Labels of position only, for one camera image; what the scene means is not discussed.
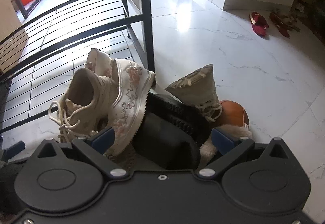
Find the orange fur-lined boot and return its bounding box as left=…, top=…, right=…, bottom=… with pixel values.
left=200, top=100, right=253, bottom=163

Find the beige laced sneaker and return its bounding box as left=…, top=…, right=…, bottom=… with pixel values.
left=165, top=64, right=222, bottom=122
left=48, top=68, right=118, bottom=143

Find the black metal shoe rack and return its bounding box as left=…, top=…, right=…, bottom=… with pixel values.
left=1, top=0, right=155, bottom=133

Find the wooden cabinet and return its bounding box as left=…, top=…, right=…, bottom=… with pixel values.
left=1, top=0, right=28, bottom=73

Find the dark red slipper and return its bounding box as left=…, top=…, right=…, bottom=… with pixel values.
left=269, top=12, right=290, bottom=38
left=249, top=12, right=269, bottom=37

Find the black rubber shoe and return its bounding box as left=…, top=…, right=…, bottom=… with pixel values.
left=132, top=93, right=211, bottom=170

